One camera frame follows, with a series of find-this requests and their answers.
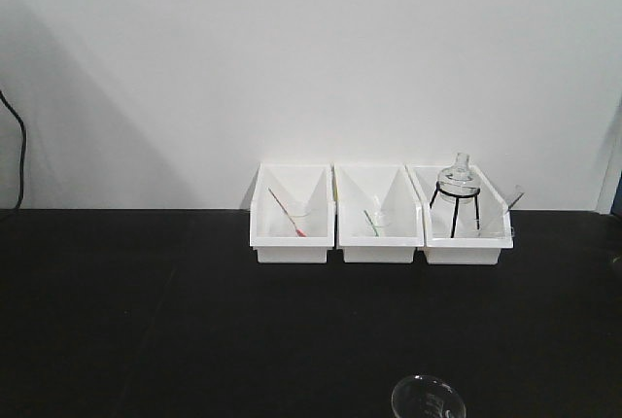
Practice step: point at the clear glass beaker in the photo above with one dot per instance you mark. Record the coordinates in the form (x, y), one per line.
(426, 396)

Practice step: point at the left white plastic bin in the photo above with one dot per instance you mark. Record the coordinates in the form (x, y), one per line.
(306, 192)

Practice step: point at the white plastic bin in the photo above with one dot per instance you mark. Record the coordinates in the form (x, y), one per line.
(386, 192)
(306, 192)
(469, 246)

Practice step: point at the red tipped pipette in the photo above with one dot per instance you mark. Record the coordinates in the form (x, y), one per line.
(298, 231)

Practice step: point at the green tipped pipette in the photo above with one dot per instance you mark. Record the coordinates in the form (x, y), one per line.
(371, 223)

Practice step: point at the middle white plastic bin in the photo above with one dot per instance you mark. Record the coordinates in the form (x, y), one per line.
(386, 192)

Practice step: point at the round glass flask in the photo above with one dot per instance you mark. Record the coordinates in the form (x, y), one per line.
(458, 179)

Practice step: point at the right white plastic bin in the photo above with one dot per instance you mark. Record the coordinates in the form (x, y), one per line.
(469, 246)

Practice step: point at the black wire tripod stand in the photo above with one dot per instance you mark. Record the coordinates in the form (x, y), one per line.
(457, 199)

